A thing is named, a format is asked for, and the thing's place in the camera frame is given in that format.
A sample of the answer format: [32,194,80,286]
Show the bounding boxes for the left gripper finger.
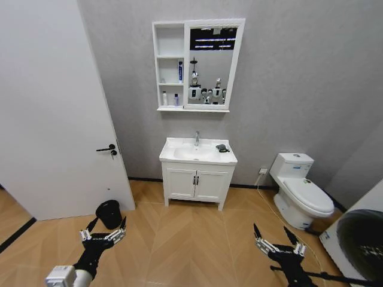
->
[78,216,100,242]
[104,215,128,245]

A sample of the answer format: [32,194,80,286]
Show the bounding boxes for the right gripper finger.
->
[282,225,308,257]
[253,222,278,255]

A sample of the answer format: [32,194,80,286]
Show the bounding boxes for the white vanity cabinet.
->
[161,161,236,212]

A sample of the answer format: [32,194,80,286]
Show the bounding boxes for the white washbasin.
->
[159,137,238,166]

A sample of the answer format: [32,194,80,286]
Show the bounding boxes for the black trash bin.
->
[95,200,123,230]

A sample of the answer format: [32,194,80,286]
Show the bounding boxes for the white toilet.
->
[269,152,335,230]

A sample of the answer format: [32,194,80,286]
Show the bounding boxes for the white washing machine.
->
[318,179,383,287]

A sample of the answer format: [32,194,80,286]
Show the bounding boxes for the white door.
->
[0,0,136,221]

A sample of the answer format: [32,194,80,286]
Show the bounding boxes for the mirror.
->
[187,26,239,106]

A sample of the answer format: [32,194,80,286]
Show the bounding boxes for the white wall cabinet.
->
[151,18,246,113]

